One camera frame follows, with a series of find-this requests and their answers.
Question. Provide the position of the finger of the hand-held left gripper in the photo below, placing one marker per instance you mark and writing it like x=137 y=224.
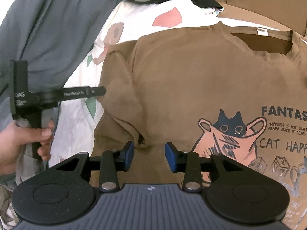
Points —
x=96 y=91

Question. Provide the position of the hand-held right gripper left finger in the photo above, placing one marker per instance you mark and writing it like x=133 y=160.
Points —
x=129 y=155

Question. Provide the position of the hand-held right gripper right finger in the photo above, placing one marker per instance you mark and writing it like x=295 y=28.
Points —
x=169 y=158

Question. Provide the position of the brown printed t-shirt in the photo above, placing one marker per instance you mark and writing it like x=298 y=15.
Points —
x=191 y=88

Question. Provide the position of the person's left hand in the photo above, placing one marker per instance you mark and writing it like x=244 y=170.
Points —
x=19 y=143

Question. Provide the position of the dark grey cushion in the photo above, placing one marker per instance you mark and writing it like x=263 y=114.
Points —
x=60 y=28

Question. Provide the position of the bear print blanket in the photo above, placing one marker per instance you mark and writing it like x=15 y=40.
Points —
x=134 y=16

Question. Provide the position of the white patterned cloth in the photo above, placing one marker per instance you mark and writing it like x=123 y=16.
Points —
x=7 y=208

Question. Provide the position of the floral white cloth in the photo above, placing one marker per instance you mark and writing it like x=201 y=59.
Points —
x=212 y=10

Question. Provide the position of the flat cardboard sheet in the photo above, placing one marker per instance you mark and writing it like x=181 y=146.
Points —
x=263 y=4

